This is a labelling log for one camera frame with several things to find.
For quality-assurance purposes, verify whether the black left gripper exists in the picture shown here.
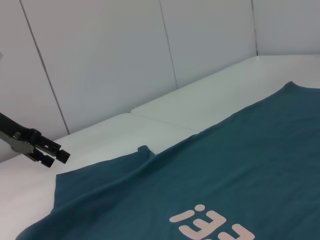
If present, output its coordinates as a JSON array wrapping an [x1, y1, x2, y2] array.
[[0, 111, 72, 169]]

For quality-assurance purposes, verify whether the teal FREE print T-shirt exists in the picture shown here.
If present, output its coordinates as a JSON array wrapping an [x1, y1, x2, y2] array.
[[14, 80, 320, 240]]

